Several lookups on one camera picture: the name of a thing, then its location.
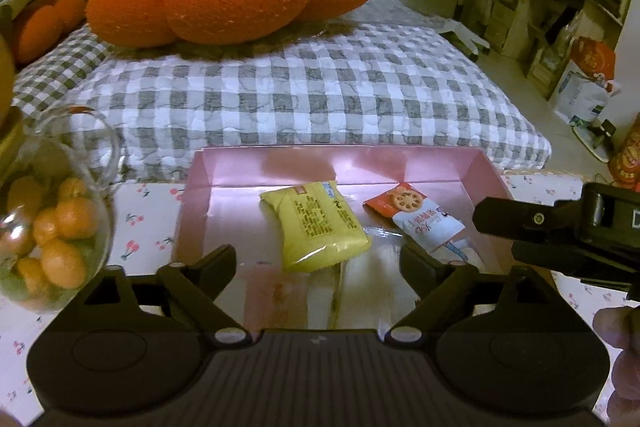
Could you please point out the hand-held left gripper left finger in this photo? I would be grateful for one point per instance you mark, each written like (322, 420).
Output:
(220, 263)

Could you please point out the orange white biscuit packet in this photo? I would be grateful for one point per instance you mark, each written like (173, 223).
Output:
(420, 217)

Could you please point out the yellow snack packet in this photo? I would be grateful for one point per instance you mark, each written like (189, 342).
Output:
(320, 232)

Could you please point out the large yellow citrus fruit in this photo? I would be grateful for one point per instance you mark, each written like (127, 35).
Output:
(4, 77)

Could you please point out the person's right hand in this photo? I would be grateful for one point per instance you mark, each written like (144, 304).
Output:
(625, 357)

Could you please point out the cherry print tablecloth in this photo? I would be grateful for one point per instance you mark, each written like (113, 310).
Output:
(145, 217)

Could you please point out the pile of kumquats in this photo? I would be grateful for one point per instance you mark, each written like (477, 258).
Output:
(75, 217)

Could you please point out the small orange plush cushion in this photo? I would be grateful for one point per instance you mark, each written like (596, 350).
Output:
(45, 22)

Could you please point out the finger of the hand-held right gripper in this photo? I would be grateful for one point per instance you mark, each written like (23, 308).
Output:
(525, 222)
(590, 264)

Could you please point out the pink box with silver sides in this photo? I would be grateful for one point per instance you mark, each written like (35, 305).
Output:
(235, 172)

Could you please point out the grey checked quilt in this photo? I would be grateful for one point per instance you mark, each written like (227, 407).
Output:
(300, 97)

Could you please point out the red white shopping bag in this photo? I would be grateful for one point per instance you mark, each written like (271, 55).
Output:
(585, 77)

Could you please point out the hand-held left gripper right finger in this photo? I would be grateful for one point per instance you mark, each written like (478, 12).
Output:
(417, 268)

